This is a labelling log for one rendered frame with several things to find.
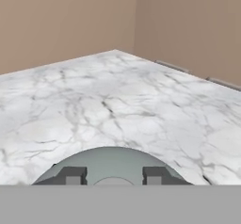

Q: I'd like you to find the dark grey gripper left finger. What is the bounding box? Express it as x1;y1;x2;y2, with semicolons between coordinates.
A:
32;166;88;186

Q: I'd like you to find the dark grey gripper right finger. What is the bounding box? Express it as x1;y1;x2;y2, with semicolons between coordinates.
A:
142;166;193;186

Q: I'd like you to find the pale grey round object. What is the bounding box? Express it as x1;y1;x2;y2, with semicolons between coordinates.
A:
31;146;193;186

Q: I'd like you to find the grey bar handle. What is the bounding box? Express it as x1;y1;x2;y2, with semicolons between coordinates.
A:
205;76;241;92
153;59;190;74

